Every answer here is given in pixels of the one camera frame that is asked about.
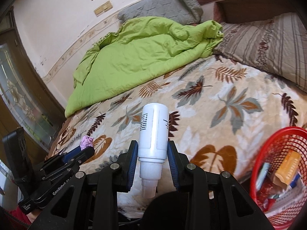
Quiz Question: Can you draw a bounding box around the purple paper ball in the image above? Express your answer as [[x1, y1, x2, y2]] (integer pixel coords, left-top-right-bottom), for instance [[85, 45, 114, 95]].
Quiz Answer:
[[80, 135, 94, 151]]

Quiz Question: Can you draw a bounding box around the white spray bottle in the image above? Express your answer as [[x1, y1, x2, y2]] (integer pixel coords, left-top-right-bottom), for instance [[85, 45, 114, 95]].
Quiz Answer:
[[138, 103, 169, 199]]

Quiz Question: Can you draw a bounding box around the red plastic basket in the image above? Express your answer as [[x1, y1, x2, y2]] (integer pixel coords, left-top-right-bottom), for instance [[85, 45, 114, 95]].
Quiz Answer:
[[250, 127, 306, 229]]

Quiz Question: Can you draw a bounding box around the red snack wrapper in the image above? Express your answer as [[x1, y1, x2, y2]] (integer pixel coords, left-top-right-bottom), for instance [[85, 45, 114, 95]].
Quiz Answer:
[[256, 179, 276, 212]]

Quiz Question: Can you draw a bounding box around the wooden glass door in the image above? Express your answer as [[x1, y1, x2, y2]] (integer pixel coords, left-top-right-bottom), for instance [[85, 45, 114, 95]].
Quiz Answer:
[[1, 8, 66, 164]]

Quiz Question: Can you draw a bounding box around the leaf pattern fleece blanket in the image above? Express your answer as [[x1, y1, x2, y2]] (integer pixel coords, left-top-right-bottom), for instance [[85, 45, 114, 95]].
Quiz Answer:
[[46, 53, 307, 219]]

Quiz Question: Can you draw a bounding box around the white tube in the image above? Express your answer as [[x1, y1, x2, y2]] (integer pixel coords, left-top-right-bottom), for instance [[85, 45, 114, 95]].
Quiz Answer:
[[255, 162, 270, 192]]

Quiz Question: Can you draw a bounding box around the orange medicine box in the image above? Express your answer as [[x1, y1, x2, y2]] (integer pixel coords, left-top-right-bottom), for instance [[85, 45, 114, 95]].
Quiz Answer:
[[273, 150, 301, 190]]

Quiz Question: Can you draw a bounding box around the white blue medicine box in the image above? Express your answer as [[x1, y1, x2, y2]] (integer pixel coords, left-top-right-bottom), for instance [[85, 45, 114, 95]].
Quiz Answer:
[[265, 171, 306, 218]]

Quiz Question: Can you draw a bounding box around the green quilt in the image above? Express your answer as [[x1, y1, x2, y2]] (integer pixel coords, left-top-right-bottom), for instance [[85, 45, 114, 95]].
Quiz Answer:
[[65, 17, 224, 117]]

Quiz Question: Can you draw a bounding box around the striped brown pillow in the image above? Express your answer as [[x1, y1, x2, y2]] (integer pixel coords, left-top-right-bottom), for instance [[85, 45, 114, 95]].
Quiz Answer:
[[214, 12, 306, 91]]

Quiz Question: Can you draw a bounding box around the grey quilted pillow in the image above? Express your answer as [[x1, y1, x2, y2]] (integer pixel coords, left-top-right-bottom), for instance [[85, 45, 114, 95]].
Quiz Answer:
[[118, 0, 203, 25]]

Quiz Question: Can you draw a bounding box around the brown padded headboard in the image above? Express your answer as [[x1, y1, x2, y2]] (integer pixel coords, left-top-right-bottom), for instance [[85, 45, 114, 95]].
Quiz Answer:
[[197, 0, 295, 23]]

